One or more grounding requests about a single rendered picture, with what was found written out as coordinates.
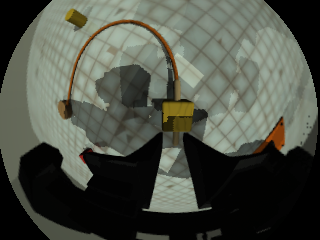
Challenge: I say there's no short olive-yellow cylinder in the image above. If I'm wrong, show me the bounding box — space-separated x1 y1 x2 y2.
65 8 88 28

